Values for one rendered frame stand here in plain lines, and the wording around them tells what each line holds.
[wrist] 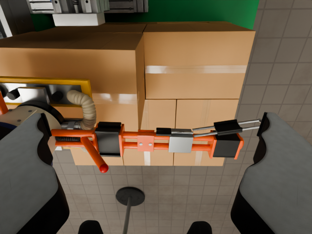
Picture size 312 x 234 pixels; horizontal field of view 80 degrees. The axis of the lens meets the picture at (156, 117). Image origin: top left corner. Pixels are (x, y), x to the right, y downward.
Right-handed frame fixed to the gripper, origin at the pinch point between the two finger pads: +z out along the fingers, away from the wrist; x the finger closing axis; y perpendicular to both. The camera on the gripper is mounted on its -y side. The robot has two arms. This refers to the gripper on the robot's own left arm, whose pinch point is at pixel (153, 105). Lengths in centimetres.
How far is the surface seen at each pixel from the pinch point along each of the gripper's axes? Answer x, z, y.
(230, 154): 22, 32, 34
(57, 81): -32, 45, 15
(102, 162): -14.3, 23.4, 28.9
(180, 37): 11, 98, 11
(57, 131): -30, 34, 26
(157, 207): -4, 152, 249
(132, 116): -12, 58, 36
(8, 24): -75, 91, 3
